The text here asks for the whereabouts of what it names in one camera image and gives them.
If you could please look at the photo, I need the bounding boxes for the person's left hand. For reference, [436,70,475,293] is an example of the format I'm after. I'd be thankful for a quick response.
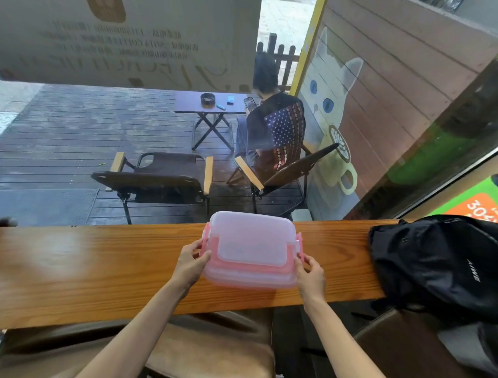
[171,238,213,291]

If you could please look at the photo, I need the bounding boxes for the person's right hand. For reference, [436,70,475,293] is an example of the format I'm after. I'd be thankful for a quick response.
[294,253,327,306]

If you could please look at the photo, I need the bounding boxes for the pink plastic container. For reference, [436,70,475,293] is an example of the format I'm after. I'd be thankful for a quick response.
[199,222,304,291]

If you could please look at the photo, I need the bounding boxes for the clear container lid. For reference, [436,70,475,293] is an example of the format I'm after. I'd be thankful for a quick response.
[200,211,303,273]

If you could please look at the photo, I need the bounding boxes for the person's left forearm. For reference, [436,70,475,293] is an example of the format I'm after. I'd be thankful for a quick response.
[76,278,189,378]

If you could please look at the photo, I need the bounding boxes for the person's right forearm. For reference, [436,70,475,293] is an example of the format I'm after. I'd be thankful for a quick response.
[302,298,386,378]

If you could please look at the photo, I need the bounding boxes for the brown stool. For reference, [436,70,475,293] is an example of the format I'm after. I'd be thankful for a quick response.
[353,307,487,378]
[0,307,277,378]

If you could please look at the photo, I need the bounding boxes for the dark folding chair wooden armrests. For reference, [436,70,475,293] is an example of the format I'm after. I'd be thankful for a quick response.
[90,151,215,225]
[227,142,340,219]

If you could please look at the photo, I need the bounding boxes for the black backpack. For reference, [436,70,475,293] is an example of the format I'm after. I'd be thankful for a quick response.
[367,214,498,324]

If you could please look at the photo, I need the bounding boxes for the dark folding outdoor table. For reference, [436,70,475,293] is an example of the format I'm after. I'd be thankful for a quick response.
[174,90,248,153]

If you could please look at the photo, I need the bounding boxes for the grey cylindrical container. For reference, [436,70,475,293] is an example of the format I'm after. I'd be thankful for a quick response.
[437,321,498,374]

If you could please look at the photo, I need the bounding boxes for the green and orange printed stand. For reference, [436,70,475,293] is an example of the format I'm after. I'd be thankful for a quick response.
[426,173,498,223]

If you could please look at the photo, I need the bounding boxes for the wooden partition with cat painting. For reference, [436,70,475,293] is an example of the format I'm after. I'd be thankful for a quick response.
[289,0,498,222]

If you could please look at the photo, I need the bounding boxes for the dark wooden picket fence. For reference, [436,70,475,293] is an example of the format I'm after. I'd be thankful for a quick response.
[256,33,301,92]

